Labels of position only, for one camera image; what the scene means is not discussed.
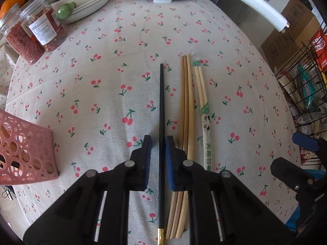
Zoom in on teal snack packet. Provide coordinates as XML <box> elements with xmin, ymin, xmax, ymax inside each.
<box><xmin>296</xmin><ymin>64</ymin><xmax>317</xmax><ymax>108</ymax></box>

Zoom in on orange fruit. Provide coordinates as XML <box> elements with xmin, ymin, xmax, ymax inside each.
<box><xmin>0</xmin><ymin>0</ymin><xmax>26</xmax><ymax>18</ymax></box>

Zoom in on clear jar with white label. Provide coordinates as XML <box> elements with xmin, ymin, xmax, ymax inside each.
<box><xmin>20</xmin><ymin>0</ymin><xmax>67</xmax><ymax>53</ymax></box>

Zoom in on paper chopstick pair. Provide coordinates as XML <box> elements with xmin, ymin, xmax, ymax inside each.
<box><xmin>193</xmin><ymin>60</ymin><xmax>212</xmax><ymax>173</ymax></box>

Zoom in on red snack packet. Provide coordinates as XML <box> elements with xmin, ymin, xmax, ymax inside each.
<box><xmin>308</xmin><ymin>28</ymin><xmax>327</xmax><ymax>72</ymax></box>

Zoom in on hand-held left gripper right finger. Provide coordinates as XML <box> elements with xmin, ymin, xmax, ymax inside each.
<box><xmin>165</xmin><ymin>136</ymin><xmax>294</xmax><ymax>245</ymax></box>

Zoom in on stacked white bowls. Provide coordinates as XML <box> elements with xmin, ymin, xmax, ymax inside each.
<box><xmin>50</xmin><ymin>0</ymin><xmax>113</xmax><ymax>25</ymax></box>

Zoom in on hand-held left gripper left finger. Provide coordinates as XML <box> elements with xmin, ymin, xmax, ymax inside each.
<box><xmin>23</xmin><ymin>135</ymin><xmax>152</xmax><ymax>245</ymax></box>

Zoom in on black wire rack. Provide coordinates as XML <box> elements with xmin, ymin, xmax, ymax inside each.
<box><xmin>274</xmin><ymin>39</ymin><xmax>327</xmax><ymax>164</ymax></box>

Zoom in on blue plastic sheet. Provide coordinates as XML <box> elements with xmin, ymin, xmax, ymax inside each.
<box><xmin>287</xmin><ymin>208</ymin><xmax>308</xmax><ymax>233</ymax></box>

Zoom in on black chopstick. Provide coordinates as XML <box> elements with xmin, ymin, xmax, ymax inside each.
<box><xmin>157</xmin><ymin>63</ymin><xmax>166</xmax><ymax>245</ymax></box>

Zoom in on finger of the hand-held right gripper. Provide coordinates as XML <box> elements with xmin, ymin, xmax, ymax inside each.
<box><xmin>270</xmin><ymin>157</ymin><xmax>315</xmax><ymax>192</ymax></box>
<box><xmin>292</xmin><ymin>132</ymin><xmax>327</xmax><ymax>159</ymax></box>

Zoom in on small green round object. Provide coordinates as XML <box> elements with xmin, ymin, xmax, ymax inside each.
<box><xmin>57</xmin><ymin>3</ymin><xmax>77</xmax><ymax>19</ymax></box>

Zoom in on pink perforated utensil holder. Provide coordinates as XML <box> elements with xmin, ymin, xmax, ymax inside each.
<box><xmin>0</xmin><ymin>109</ymin><xmax>60</xmax><ymax>185</ymax></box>

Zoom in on cherry print tablecloth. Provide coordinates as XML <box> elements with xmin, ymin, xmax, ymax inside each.
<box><xmin>0</xmin><ymin>0</ymin><xmax>304</xmax><ymax>245</ymax></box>

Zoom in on brown cardboard box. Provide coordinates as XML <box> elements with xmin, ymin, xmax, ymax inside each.
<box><xmin>261</xmin><ymin>0</ymin><xmax>324</xmax><ymax>68</ymax></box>

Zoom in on bamboo chopstick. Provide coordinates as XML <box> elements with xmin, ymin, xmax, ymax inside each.
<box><xmin>176</xmin><ymin>54</ymin><xmax>196</xmax><ymax>239</ymax></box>
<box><xmin>170</xmin><ymin>56</ymin><xmax>189</xmax><ymax>239</ymax></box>
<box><xmin>166</xmin><ymin>56</ymin><xmax>185</xmax><ymax>239</ymax></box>

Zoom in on clear jar of goji berries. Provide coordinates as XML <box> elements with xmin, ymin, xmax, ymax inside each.
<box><xmin>0</xmin><ymin>4</ymin><xmax>45</xmax><ymax>64</ymax></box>

